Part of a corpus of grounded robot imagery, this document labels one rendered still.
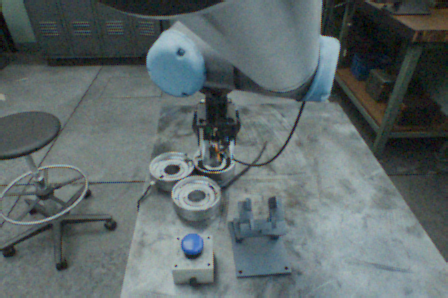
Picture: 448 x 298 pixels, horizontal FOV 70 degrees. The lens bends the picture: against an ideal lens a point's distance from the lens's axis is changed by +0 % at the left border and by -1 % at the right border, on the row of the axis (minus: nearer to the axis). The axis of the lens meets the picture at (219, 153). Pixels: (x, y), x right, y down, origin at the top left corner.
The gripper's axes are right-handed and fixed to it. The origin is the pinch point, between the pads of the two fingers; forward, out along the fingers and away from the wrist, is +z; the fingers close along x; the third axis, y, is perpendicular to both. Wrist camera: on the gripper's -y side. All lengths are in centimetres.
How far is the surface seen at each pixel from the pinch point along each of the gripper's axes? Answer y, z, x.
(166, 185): 3.8, 6.7, -11.6
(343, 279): 26.4, 6.5, 22.2
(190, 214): 12.7, 5.3, -5.7
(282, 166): -4.8, 10.7, 16.8
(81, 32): -258, 89, -130
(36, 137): -44, 34, -70
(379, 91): -131, 76, 113
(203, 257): 23.7, 2.1, -2.8
